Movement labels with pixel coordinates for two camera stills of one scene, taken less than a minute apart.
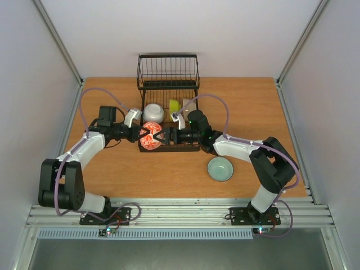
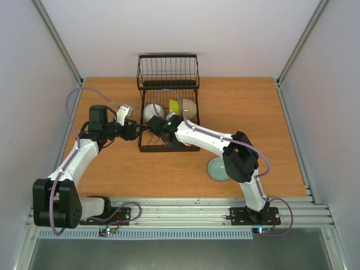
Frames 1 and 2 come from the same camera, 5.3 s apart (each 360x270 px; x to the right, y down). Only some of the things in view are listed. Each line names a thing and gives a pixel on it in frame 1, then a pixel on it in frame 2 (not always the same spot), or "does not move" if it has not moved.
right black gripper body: [171, 135] -> [153, 124]
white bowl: [153, 112] does not move
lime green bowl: [174, 106] does not move
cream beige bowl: [192, 107] does not move
